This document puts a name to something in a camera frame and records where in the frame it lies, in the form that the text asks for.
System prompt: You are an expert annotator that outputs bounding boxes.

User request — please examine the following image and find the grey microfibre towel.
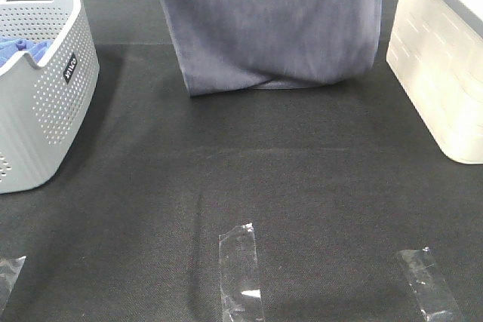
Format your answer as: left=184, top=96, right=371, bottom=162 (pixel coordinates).
left=161, top=0, right=382, bottom=97

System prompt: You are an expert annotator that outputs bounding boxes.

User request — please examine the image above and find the blue towel in basket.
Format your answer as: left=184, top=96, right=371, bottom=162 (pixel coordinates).
left=0, top=37, right=53, bottom=66

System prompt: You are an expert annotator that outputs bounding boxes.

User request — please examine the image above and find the black table cloth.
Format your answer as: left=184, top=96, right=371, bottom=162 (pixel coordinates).
left=1, top=0, right=482, bottom=321

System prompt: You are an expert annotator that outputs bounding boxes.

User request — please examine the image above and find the centre clear tape strip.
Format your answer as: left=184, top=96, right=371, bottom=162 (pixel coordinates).
left=218, top=223, right=266, bottom=321

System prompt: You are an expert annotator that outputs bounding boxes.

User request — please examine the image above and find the clear tape strip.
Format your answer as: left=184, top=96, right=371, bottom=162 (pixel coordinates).
left=218, top=223, right=266, bottom=321
left=396, top=247, right=465, bottom=322
left=0, top=256, right=26, bottom=314

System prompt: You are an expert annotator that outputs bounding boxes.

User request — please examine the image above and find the black basket brand label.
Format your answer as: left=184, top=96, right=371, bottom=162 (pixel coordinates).
left=63, top=53, right=78, bottom=84

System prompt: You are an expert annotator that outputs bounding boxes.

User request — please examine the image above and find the grey perforated laundry basket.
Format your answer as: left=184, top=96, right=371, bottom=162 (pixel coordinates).
left=1, top=0, right=100, bottom=194

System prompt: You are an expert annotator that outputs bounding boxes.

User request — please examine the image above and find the right clear tape strip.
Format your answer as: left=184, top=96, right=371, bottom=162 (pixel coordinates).
left=396, top=247, right=465, bottom=322

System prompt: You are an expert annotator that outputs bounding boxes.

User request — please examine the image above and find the left clear tape strip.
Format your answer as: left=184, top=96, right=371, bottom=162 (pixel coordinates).
left=0, top=256, right=26, bottom=314

